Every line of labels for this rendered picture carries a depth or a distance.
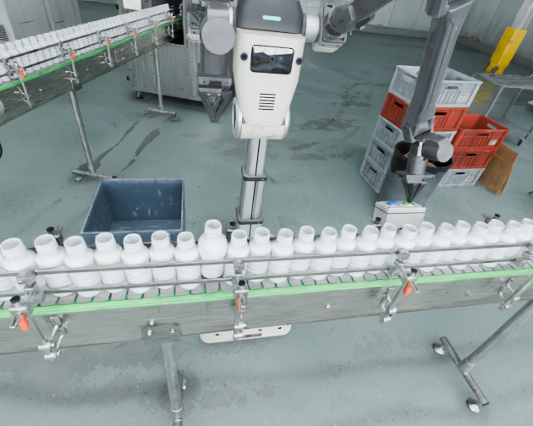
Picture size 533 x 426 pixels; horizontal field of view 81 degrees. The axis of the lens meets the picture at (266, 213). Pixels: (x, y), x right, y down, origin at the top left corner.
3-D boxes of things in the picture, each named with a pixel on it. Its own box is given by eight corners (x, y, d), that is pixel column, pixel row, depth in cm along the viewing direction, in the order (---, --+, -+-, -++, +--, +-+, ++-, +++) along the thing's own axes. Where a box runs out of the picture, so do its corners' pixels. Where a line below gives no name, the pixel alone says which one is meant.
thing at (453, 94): (414, 107, 257) (426, 79, 243) (386, 90, 286) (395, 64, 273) (470, 107, 276) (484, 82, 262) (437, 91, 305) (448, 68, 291)
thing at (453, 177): (430, 188, 336) (439, 170, 323) (408, 167, 367) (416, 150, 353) (475, 185, 352) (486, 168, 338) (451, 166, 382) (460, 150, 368)
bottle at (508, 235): (484, 253, 107) (514, 216, 96) (499, 266, 102) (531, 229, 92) (471, 255, 105) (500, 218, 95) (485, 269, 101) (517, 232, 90)
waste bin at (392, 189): (383, 232, 268) (414, 167, 228) (361, 199, 302) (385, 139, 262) (429, 230, 278) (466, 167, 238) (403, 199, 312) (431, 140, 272)
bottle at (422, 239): (392, 257, 100) (414, 217, 90) (410, 259, 100) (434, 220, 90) (398, 271, 95) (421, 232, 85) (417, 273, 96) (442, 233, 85)
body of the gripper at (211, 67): (198, 86, 62) (198, 45, 57) (197, 71, 70) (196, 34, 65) (231, 88, 63) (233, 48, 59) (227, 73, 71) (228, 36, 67)
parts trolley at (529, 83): (467, 145, 438) (510, 72, 377) (443, 128, 480) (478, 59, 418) (527, 147, 461) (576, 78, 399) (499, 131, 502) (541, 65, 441)
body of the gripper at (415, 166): (434, 180, 100) (440, 157, 97) (406, 181, 98) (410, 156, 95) (420, 176, 106) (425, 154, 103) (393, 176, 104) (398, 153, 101)
